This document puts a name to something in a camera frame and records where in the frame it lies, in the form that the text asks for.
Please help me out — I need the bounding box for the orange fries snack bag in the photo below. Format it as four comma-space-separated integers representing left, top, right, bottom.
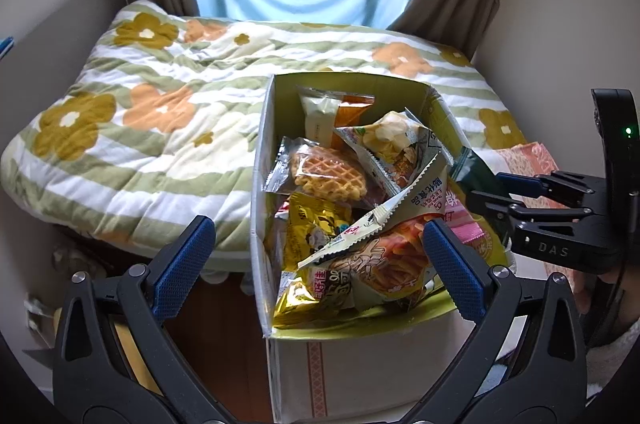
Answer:
316, 154, 448, 311

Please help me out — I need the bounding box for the orange white snack bag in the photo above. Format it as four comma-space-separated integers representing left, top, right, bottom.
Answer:
297, 86, 375, 150

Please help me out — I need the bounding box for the cream chips snack bag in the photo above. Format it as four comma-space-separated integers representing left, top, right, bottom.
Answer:
334, 109, 452, 196

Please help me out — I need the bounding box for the orange floral towel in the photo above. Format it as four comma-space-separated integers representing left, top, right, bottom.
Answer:
489, 142, 586, 295

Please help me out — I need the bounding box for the green white cardboard box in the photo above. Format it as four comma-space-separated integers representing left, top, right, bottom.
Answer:
250, 72, 473, 423

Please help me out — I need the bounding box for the person's right hand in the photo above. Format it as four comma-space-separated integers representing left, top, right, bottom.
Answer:
573, 267, 639, 348

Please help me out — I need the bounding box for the pink red snack bag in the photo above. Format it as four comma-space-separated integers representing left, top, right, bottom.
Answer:
445, 186, 492, 259

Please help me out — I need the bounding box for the floral green striped quilt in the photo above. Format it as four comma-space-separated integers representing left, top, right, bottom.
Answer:
1, 0, 524, 274

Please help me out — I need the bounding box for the yellow object on floor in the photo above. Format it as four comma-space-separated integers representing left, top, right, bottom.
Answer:
115, 322, 162, 395

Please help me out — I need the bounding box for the dark green snack packet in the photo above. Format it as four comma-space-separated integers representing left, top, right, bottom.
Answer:
449, 147, 508, 215

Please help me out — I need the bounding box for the gold snack bag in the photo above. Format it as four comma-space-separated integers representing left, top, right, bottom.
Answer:
272, 192, 352, 329

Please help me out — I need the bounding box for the waffle snack packet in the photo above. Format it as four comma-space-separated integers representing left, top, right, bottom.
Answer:
264, 137, 388, 208

